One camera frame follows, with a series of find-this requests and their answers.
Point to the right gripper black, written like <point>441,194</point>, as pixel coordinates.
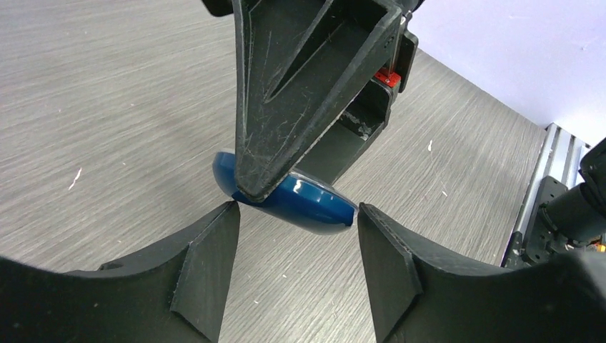
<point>299,65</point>

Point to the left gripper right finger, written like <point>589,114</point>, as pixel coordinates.
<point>420,291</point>

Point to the aluminium rail frame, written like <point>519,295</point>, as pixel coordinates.
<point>556,171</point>

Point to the blue round pill box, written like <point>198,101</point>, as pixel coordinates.
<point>300,200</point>

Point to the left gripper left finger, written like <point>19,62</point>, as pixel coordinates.
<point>174,290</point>

